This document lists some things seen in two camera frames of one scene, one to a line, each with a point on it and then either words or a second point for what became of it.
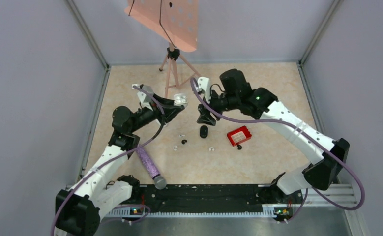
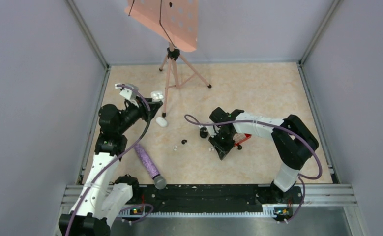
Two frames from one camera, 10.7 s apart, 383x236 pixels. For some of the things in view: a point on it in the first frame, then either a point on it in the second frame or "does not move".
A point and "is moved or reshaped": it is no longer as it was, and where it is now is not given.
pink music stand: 176,22 does not move
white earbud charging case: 180,99 is moved or reshaped
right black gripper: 205,116 → 222,150
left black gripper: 170,110 → 143,111
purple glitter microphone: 160,181 does not move
